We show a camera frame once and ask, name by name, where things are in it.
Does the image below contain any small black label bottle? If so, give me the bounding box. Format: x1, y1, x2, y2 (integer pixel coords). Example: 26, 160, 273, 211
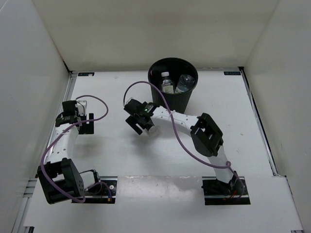
146, 125, 161, 137

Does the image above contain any tall clear white-label bottle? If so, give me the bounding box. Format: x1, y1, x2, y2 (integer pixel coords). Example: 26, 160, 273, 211
160, 72, 174, 94

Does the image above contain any clear crushed water bottle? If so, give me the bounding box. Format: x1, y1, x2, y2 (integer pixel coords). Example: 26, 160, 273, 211
174, 74, 195, 94

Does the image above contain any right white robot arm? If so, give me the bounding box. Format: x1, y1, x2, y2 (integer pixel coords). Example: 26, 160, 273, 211
124, 99, 236, 194

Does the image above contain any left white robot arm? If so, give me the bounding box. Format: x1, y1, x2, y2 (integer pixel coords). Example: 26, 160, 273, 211
44, 100, 102, 199

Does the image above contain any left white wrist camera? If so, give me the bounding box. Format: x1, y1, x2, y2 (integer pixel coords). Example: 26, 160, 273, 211
76, 100, 87, 116

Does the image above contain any aluminium frame rail left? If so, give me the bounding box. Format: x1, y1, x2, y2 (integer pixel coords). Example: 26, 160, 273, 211
34, 71, 77, 177

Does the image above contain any aluminium frame rail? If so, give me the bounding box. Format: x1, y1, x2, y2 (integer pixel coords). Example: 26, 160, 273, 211
12, 178, 37, 233
34, 71, 77, 177

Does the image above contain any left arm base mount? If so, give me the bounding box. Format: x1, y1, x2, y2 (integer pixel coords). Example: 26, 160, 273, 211
84, 176, 118, 204

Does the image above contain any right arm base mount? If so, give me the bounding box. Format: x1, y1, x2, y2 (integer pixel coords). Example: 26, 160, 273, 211
201, 177, 251, 206

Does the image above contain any aluminium frame rail front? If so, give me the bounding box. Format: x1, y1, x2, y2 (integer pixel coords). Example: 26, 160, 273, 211
12, 178, 37, 233

